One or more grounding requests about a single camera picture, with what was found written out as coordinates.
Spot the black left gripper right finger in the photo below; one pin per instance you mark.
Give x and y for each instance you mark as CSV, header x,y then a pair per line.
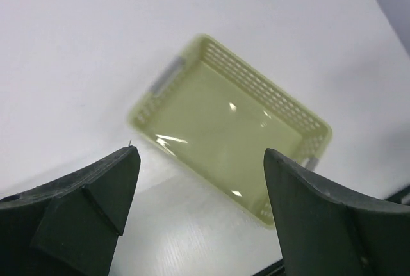
x,y
325,228

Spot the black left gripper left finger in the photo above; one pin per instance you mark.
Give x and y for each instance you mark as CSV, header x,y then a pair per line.
x,y
71,225

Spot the green perforated plastic basket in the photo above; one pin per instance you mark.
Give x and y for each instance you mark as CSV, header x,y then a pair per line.
x,y
217,115

